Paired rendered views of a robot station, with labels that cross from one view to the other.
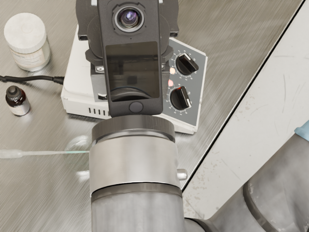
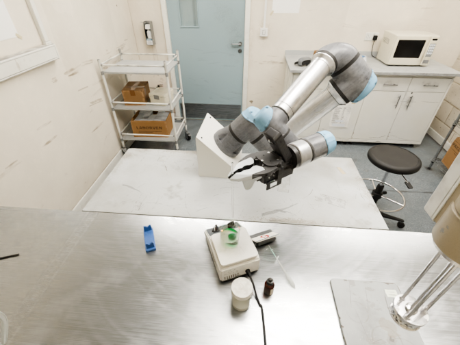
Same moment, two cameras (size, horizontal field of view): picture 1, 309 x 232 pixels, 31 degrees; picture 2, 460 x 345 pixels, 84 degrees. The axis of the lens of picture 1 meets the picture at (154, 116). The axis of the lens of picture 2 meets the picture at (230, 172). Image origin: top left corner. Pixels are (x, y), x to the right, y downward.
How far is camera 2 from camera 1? 0.74 m
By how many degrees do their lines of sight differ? 62
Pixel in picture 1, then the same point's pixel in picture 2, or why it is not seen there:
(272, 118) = (215, 208)
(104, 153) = (303, 150)
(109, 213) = (315, 144)
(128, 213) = (312, 139)
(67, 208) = (291, 250)
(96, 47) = (278, 161)
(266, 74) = (199, 215)
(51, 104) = (258, 278)
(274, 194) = (283, 126)
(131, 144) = (297, 144)
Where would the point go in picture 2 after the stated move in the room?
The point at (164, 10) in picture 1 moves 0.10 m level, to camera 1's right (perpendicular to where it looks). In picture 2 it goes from (253, 155) to (239, 138)
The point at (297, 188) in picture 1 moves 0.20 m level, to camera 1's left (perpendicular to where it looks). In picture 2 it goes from (280, 120) to (318, 152)
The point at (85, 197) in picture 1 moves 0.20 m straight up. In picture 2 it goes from (283, 247) to (291, 206)
